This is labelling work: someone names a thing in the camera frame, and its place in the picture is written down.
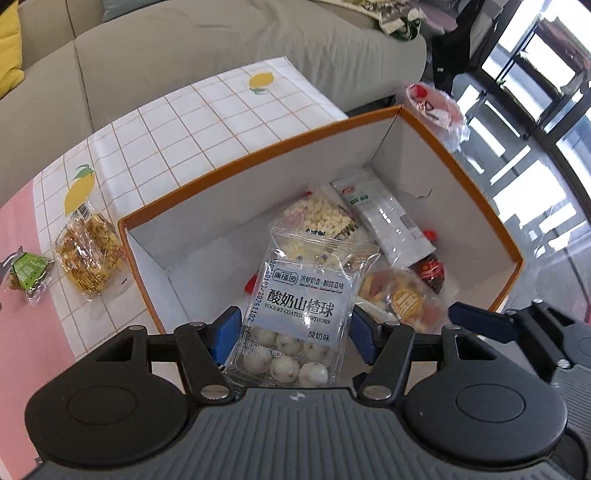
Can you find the teal cushion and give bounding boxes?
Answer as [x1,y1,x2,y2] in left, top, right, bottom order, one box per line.
[102,0,140,22]

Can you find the yellow snack packet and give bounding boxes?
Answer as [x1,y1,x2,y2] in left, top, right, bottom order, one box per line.
[54,205,127,296]

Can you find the glass balcony door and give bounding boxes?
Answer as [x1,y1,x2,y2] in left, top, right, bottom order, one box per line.
[480,0,591,278]

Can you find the green snack packet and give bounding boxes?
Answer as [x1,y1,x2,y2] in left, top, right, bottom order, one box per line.
[0,247,55,308]

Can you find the beige sofa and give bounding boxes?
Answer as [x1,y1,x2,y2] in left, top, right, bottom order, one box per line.
[0,0,428,160]

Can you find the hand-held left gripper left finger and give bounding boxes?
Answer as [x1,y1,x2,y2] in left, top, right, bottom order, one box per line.
[90,305,243,405]

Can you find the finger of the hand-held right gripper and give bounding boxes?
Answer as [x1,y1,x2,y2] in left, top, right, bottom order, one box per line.
[447,299,591,380]

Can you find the clear packet of white bits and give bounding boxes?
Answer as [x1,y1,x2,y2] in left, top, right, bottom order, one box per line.
[281,186,359,259]

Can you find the orange cardboard box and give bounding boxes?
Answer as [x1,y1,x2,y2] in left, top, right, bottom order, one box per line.
[117,104,526,336]

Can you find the pink printed mat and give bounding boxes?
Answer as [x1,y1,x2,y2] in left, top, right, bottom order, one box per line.
[0,178,77,468]

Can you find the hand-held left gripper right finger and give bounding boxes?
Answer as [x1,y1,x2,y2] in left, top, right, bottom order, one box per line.
[350,307,499,402]

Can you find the lemon print tablecloth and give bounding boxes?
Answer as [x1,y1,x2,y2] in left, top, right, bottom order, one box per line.
[31,56,350,361]

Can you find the pink plastic bag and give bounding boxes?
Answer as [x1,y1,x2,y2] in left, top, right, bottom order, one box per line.
[404,82,470,151]

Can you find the yellow cushion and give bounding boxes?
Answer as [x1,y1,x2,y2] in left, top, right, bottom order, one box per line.
[0,0,25,100]

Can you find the white and green packet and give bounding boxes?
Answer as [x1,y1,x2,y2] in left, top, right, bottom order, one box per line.
[329,177,437,271]

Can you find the colourful packet with orange label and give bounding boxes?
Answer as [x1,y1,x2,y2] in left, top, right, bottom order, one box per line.
[355,268,447,334]

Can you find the clear packet of white balls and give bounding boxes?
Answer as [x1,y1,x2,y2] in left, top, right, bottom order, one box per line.
[223,220,380,389]

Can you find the dark chair with clothing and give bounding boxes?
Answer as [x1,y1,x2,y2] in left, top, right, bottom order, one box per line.
[431,0,513,93]

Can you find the patterned tote bag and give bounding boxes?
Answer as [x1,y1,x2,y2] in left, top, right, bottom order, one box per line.
[355,0,424,42]

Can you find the dark red candy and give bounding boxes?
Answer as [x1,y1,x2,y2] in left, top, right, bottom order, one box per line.
[409,258,447,294]

